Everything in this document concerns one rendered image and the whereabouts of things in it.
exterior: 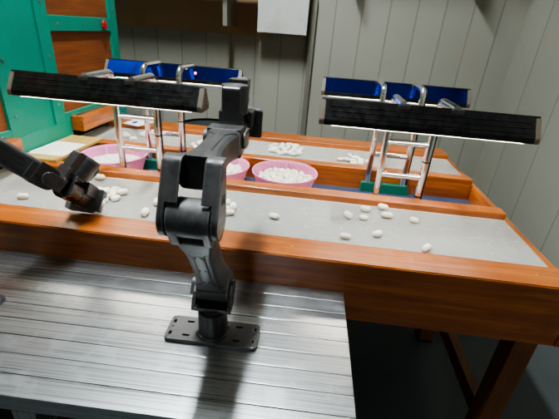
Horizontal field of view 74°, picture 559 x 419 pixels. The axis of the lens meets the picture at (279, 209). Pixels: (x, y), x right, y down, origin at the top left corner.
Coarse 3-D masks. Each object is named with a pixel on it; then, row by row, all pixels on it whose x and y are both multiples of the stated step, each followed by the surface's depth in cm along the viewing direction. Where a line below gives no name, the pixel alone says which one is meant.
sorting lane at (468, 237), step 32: (0, 192) 121; (32, 192) 123; (128, 192) 128; (192, 192) 132; (256, 224) 113; (288, 224) 115; (320, 224) 116; (352, 224) 118; (384, 224) 119; (416, 224) 121; (448, 224) 122; (480, 224) 124; (480, 256) 106; (512, 256) 107
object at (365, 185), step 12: (384, 84) 144; (420, 84) 149; (384, 96) 143; (420, 96) 142; (372, 144) 152; (372, 156) 154; (396, 156) 153; (408, 156) 152; (372, 168) 157; (408, 168) 155; (384, 192) 160; (396, 192) 159
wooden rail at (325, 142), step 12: (132, 120) 208; (192, 132) 198; (264, 132) 203; (300, 144) 194; (312, 144) 194; (324, 144) 193; (336, 144) 192; (348, 144) 194; (360, 144) 195; (420, 156) 190; (444, 156) 189
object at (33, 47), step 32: (0, 0) 128; (32, 0) 141; (64, 0) 160; (96, 0) 182; (0, 32) 129; (32, 32) 144; (64, 32) 162; (96, 32) 185; (0, 64) 130; (32, 64) 146; (64, 64) 164; (96, 64) 188; (0, 96) 133; (0, 128) 134; (32, 128) 150
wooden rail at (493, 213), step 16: (112, 176) 138; (128, 176) 137; (144, 176) 137; (256, 192) 134; (272, 192) 134; (288, 192) 133; (304, 192) 132; (320, 192) 133; (336, 192) 134; (352, 192) 135; (400, 208) 131; (416, 208) 130; (432, 208) 129; (448, 208) 129; (464, 208) 129; (480, 208) 130; (496, 208) 131
